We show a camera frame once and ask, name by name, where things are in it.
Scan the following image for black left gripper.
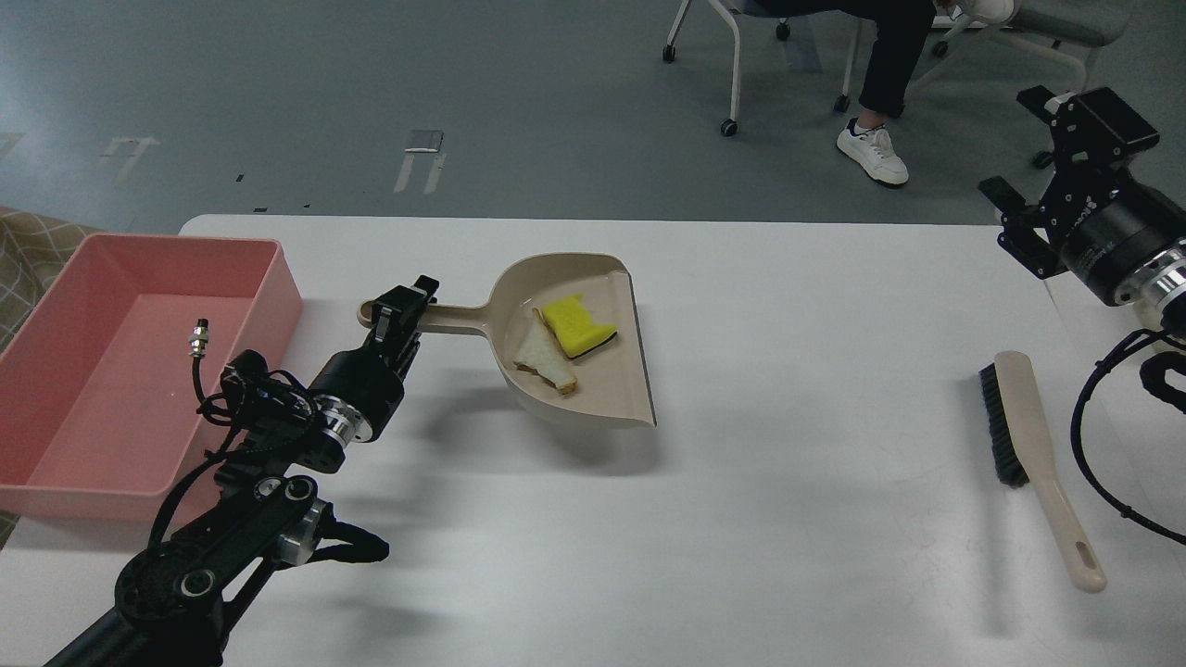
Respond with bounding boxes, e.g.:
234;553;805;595
310;275;440;443

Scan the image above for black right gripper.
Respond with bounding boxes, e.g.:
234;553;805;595
978;87;1185;307

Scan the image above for beige plastic dustpan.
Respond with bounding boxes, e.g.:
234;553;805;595
358;253;658;428

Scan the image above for yellow sponge piece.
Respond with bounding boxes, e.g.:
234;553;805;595
538;293;618;358

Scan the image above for beige hand brush black bristles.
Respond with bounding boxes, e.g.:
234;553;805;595
978;350;1108;593

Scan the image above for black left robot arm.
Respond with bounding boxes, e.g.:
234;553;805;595
50;277;439;666

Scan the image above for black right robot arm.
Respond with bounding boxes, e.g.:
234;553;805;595
978;87;1185;542

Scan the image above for pink plastic bin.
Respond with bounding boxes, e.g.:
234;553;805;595
1;233;302;522

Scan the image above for seated person leg white shoe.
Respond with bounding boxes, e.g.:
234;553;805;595
760;0;937;189

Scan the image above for beige patterned cloth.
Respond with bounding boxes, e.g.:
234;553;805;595
1;208;98;349

